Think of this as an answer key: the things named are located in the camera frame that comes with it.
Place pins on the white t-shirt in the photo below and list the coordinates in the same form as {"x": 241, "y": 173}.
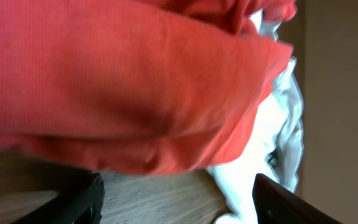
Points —
{"x": 275, "y": 149}

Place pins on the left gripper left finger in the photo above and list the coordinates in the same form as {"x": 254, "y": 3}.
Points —
{"x": 82, "y": 205}

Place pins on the red printed t-shirt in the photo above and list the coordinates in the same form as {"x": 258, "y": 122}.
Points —
{"x": 140, "y": 87}

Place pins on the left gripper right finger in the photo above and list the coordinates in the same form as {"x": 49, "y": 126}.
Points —
{"x": 274, "y": 204}

